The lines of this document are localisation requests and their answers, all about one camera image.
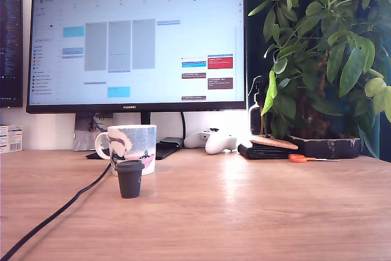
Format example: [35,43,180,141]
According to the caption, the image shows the round cork coaster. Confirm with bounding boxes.
[249,134,299,151]

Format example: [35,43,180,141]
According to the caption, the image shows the orange handled scissors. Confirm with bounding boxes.
[288,153,341,164]

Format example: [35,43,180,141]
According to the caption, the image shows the black monitor cable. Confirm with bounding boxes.
[180,111,188,149]

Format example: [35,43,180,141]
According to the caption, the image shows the large black Huawei monitor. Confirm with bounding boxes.
[26,0,247,114]

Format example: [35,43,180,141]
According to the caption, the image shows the green leafy houseplant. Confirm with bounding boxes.
[247,0,391,158]

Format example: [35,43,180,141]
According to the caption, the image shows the dark side monitor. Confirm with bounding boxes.
[0,0,24,109]

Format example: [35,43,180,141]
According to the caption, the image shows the blue white printed coffee mug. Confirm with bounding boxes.
[94,124,158,177]

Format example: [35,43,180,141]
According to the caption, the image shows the dark spray bottle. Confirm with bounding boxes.
[247,75,272,136]

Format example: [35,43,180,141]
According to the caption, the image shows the thick black table cable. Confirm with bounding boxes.
[0,162,112,261]

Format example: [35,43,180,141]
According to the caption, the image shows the silver monitor stand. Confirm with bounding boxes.
[73,112,114,152]

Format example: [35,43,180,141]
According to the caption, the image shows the white game controller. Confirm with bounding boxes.
[183,128,238,155]

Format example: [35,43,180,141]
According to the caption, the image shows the black rectangular planter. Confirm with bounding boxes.
[286,134,362,160]

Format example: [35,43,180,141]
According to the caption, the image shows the white printed cardboard box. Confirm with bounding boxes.
[0,124,23,155]

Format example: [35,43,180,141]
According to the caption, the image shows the black folded wallet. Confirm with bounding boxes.
[237,142,299,161]

